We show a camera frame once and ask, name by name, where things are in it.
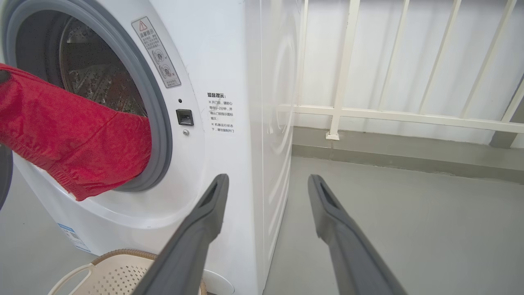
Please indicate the stainless steel washer drum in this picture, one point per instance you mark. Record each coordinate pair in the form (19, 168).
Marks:
(94, 73)

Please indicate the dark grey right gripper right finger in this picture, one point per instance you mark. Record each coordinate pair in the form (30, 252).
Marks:
(352, 254)

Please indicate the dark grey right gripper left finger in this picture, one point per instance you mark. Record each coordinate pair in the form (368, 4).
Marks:
(184, 254)

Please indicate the blue energy label sticker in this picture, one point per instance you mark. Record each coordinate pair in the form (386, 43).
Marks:
(73, 237)

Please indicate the white front-load washing machine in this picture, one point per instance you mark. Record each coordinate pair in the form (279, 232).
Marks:
(229, 49)

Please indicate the round drain filter cover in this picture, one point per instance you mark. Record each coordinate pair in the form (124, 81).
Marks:
(221, 284)

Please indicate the black door latch socket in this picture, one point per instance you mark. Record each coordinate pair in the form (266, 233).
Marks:
(185, 117)

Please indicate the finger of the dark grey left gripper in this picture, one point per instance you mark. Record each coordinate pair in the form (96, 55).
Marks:
(3, 76)

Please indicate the cream perforated laundry basket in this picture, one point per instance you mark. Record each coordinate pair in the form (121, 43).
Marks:
(114, 274)

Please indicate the red cloth garment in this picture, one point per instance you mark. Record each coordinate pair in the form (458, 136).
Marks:
(73, 135)

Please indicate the cream metal railing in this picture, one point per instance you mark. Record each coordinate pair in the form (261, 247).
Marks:
(409, 116)

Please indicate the grey warning sticker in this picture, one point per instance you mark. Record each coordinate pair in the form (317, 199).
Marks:
(157, 53)

